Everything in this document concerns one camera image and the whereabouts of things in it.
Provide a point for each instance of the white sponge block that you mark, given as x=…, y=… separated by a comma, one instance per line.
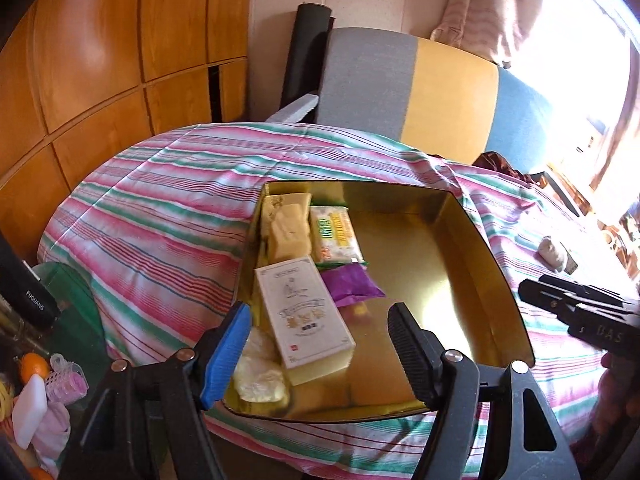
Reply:
x=29, y=412

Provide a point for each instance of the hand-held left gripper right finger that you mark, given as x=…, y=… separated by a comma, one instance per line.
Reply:
x=407, y=350

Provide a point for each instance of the pale patterned curtain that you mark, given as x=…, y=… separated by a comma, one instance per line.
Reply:
x=480, y=10

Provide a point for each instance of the person's right hand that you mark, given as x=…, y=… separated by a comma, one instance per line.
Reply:
x=620, y=390

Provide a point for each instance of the orange fruit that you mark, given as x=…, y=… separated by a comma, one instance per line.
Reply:
x=35, y=366
x=40, y=474

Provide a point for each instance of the brown cloth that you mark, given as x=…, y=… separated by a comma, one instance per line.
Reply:
x=497, y=165

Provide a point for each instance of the pink cloth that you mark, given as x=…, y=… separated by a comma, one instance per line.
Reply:
x=52, y=430

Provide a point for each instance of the white green snack packet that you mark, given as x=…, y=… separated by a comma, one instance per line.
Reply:
x=335, y=232

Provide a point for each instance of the small grey wrapped item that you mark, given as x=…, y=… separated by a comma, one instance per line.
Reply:
x=551, y=254

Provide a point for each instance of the white snack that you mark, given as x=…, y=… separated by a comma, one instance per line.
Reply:
x=260, y=375

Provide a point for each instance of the wooden wardrobe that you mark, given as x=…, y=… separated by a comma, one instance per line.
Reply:
x=100, y=60

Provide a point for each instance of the square metal tin box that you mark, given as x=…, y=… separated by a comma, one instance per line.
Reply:
x=425, y=285

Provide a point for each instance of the pink hair roller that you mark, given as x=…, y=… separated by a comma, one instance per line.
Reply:
x=67, y=380

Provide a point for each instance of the black bottle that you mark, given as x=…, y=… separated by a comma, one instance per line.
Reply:
x=27, y=285

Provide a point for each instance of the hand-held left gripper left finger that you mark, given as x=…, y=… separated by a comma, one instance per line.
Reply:
x=225, y=360

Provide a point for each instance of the purple snack packet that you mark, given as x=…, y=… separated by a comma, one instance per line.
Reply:
x=350, y=285

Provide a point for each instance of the black rolled mat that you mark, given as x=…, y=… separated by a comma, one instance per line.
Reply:
x=302, y=55

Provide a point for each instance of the grey yellow blue cushion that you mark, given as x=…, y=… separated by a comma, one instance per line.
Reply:
x=365, y=75

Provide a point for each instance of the white foam piece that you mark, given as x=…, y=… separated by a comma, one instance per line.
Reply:
x=295, y=109

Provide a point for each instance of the green glass side table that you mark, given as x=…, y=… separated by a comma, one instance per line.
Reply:
x=75, y=310

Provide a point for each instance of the pink green striped blanket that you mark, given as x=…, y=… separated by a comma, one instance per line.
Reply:
x=150, y=200

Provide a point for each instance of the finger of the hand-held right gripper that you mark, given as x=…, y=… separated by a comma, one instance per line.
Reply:
x=550, y=300
x=590, y=292

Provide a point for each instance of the white printed carton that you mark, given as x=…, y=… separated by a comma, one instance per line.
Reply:
x=300, y=310

